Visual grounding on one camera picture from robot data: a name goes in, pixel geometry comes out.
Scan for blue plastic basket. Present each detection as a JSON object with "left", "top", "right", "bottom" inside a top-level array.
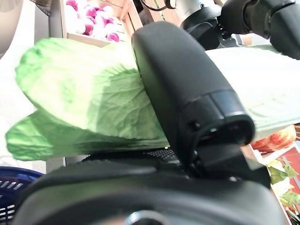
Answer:
[{"left": 0, "top": 165, "right": 45, "bottom": 221}]

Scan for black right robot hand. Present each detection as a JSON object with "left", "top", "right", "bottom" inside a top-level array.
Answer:
[{"left": 14, "top": 21, "right": 285, "bottom": 225}]

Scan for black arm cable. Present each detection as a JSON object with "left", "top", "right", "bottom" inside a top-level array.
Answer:
[{"left": 140, "top": 0, "right": 177, "bottom": 10}]

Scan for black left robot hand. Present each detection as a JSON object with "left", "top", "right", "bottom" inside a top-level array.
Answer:
[{"left": 221, "top": 0, "right": 300, "bottom": 59}]

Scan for orange pumpkin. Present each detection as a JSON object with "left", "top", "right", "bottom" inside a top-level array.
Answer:
[{"left": 250, "top": 125, "right": 298, "bottom": 153}]

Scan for white cauliflower green leaves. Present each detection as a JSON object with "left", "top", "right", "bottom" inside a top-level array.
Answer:
[{"left": 267, "top": 158, "right": 297, "bottom": 211}]

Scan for wooden onion crate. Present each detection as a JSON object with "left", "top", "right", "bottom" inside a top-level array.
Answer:
[{"left": 60, "top": 0, "right": 143, "bottom": 47}]

